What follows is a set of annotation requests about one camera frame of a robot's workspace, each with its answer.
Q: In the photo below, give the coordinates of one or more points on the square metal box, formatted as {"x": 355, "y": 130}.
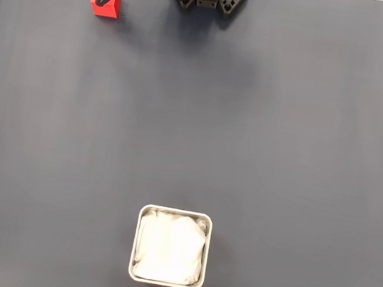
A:
{"x": 134, "y": 243}

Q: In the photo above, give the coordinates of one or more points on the white crumpled tissue paper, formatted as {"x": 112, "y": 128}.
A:
{"x": 170, "y": 248}

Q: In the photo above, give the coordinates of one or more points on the dark grey table mat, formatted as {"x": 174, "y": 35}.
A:
{"x": 284, "y": 146}

